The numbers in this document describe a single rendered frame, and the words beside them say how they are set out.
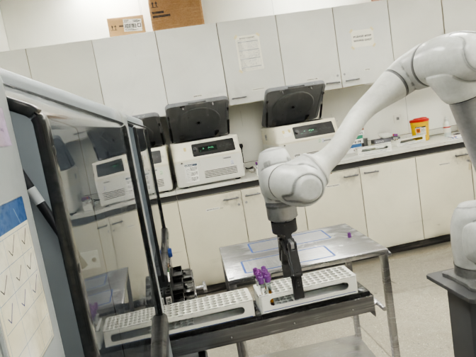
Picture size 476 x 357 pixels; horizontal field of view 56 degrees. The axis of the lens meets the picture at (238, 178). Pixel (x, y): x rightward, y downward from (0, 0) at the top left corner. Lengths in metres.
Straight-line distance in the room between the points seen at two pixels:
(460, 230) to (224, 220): 2.30
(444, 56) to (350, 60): 2.92
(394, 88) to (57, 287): 1.05
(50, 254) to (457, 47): 1.08
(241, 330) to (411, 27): 3.61
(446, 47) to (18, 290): 1.19
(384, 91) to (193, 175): 2.39
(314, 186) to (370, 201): 2.90
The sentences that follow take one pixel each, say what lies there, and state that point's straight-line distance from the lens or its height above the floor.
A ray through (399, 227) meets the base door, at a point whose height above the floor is 0.24.
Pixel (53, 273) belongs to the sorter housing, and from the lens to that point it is 1.01.
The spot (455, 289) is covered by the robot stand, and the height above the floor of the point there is 0.70.
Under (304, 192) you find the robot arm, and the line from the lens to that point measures 1.08.
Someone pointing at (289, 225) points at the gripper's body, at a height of 1.05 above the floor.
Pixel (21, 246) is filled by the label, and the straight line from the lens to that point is 0.30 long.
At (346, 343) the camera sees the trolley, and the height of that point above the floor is 0.28.
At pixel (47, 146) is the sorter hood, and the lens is 0.34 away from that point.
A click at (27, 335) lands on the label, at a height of 1.27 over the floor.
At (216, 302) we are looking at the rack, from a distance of 1.34.
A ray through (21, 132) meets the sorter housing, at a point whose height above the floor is 1.42.
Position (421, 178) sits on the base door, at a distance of 4.17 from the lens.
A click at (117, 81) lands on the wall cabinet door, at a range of 3.88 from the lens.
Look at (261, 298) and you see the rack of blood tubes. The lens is 1.33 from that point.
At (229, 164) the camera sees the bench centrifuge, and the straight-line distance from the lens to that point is 3.60.
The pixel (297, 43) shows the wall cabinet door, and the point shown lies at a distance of 4.07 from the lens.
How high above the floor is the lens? 1.37
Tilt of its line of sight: 7 degrees down
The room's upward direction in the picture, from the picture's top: 9 degrees counter-clockwise
